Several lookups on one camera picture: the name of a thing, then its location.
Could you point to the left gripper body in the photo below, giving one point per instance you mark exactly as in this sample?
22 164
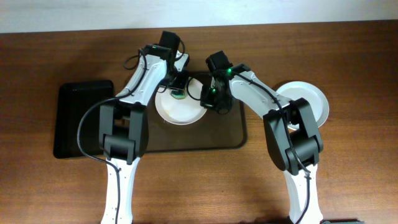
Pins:
178 76

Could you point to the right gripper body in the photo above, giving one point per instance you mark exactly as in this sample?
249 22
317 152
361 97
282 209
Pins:
211 98

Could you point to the green yellow scrub sponge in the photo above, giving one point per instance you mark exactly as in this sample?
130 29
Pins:
178 94

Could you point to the white plate top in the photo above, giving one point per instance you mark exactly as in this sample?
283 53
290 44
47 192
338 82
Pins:
179 112

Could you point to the white plate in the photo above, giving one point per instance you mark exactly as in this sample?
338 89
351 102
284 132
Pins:
179 112
316 98

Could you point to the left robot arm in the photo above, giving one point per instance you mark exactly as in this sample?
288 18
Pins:
123 123

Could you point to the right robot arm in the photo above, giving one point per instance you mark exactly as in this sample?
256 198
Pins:
293 139

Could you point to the brown plastic serving tray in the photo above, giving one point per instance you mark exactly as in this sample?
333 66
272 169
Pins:
212 131

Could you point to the black rectangular tray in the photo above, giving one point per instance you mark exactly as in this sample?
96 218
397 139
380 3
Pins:
74 100

